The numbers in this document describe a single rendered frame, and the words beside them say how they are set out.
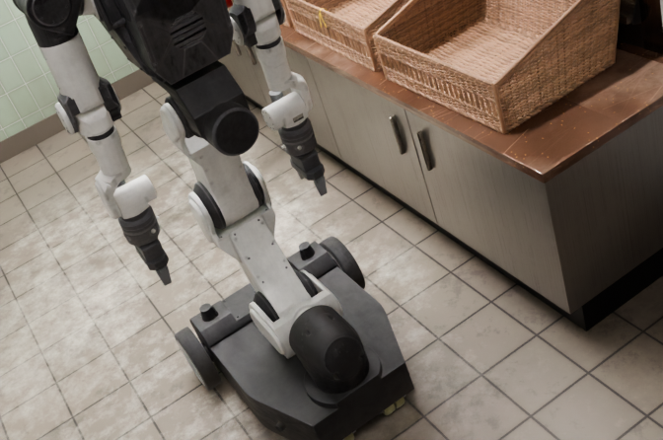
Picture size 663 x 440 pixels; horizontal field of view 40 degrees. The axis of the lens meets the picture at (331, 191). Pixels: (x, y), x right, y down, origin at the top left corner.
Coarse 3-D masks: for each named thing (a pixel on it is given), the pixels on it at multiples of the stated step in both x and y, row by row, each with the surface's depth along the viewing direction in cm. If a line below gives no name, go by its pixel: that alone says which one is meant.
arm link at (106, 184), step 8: (128, 168) 212; (104, 176) 210; (112, 176) 210; (120, 176) 210; (96, 184) 212; (104, 184) 210; (112, 184) 210; (104, 192) 211; (112, 192) 211; (104, 200) 213; (112, 200) 212; (112, 208) 214; (112, 216) 215; (120, 216) 217
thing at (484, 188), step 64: (256, 64) 365; (320, 64) 303; (640, 64) 239; (320, 128) 338; (384, 128) 284; (448, 128) 244; (576, 128) 224; (640, 128) 226; (384, 192) 328; (448, 192) 267; (512, 192) 233; (576, 192) 223; (640, 192) 236; (512, 256) 252; (576, 256) 233; (640, 256) 247; (576, 320) 249
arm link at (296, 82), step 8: (288, 80) 223; (296, 80) 224; (304, 80) 227; (272, 88) 224; (280, 88) 223; (288, 88) 224; (296, 88) 225; (304, 88) 227; (304, 96) 228; (312, 104) 231
